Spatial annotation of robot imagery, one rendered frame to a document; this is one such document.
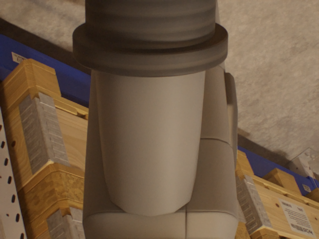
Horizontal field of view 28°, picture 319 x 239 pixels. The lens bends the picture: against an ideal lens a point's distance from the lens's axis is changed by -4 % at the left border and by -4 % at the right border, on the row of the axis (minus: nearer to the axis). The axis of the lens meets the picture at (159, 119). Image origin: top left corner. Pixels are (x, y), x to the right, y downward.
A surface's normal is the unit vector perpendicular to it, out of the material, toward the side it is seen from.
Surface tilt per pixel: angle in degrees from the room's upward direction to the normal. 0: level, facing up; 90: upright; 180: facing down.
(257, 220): 90
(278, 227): 90
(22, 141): 90
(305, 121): 0
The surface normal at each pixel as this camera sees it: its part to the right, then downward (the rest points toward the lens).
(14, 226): 0.71, -0.57
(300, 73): 0.29, 0.77
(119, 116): -0.71, 0.30
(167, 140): 0.28, 0.40
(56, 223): -0.64, -0.29
